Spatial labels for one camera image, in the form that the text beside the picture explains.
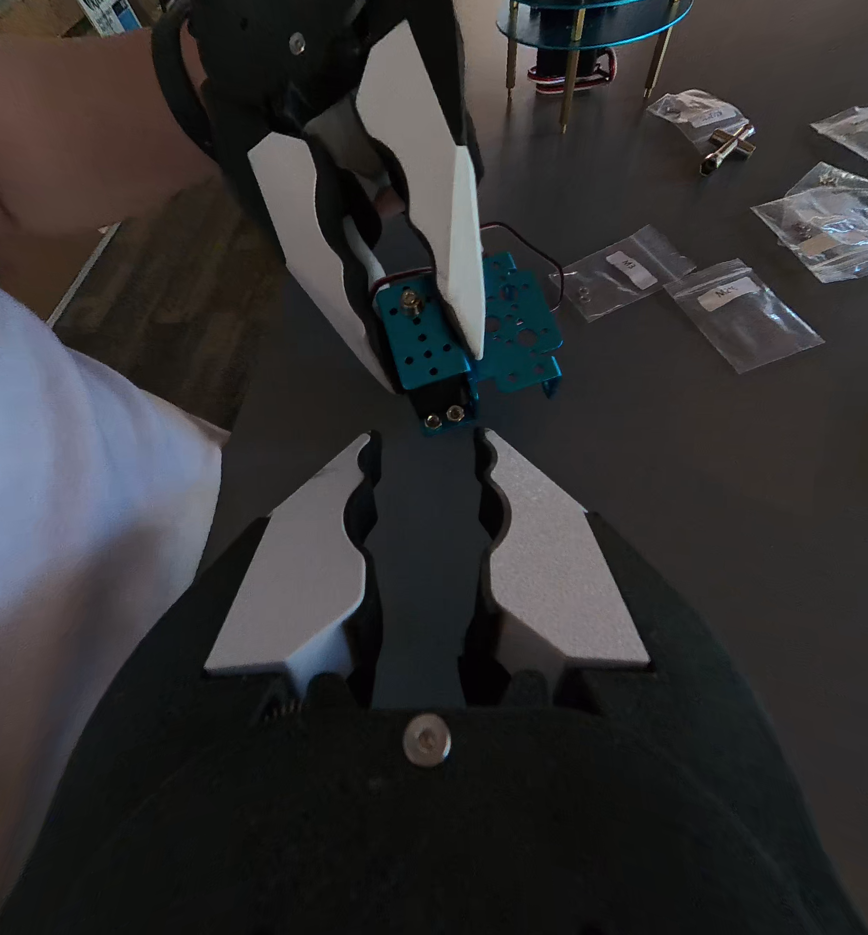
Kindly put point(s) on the metal cross wrench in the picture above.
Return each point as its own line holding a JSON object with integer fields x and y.
{"x": 726, "y": 146}

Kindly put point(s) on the person's left hand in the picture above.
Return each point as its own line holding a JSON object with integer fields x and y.
{"x": 388, "y": 199}

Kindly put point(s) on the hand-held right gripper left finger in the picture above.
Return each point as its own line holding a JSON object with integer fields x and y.
{"x": 302, "y": 584}

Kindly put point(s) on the person's left forearm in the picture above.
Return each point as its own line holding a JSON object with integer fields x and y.
{"x": 76, "y": 124}

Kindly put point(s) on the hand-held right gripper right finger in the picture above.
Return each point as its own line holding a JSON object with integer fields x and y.
{"x": 550, "y": 584}

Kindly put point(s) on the blue servo bracket assembly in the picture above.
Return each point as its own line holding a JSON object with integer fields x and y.
{"x": 390, "y": 336}

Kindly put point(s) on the clear plastic parts bag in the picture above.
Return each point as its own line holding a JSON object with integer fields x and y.
{"x": 835, "y": 182}
{"x": 864, "y": 135}
{"x": 686, "y": 109}
{"x": 835, "y": 248}

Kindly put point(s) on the clear bag with white label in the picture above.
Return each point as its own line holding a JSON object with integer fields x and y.
{"x": 755, "y": 329}
{"x": 623, "y": 285}

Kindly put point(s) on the person's white shirt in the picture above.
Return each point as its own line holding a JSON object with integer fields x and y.
{"x": 54, "y": 511}

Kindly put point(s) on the dark grey desk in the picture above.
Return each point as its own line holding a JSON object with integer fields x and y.
{"x": 696, "y": 511}

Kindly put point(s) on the blue toy robot arm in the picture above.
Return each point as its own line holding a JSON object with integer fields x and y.
{"x": 587, "y": 29}

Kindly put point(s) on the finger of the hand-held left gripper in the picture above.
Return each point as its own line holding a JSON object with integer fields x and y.
{"x": 295, "y": 219}
{"x": 419, "y": 109}

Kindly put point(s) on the cardboard box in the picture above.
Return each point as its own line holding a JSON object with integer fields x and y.
{"x": 32, "y": 18}

